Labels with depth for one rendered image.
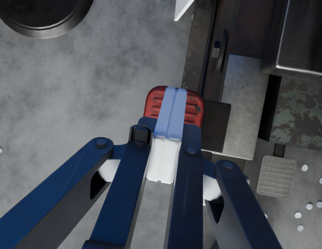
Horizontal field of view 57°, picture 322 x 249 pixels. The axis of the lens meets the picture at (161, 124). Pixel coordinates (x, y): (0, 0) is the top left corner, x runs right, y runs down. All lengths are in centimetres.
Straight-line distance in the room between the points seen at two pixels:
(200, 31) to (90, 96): 44
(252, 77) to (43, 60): 87
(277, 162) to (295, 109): 53
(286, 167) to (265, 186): 8
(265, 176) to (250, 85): 56
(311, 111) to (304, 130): 3
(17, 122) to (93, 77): 32
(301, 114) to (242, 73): 10
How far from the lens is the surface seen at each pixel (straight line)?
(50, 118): 115
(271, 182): 97
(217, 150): 36
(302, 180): 118
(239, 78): 43
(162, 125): 16
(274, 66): 38
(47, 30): 115
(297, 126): 45
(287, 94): 44
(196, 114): 30
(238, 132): 43
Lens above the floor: 106
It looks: 85 degrees down
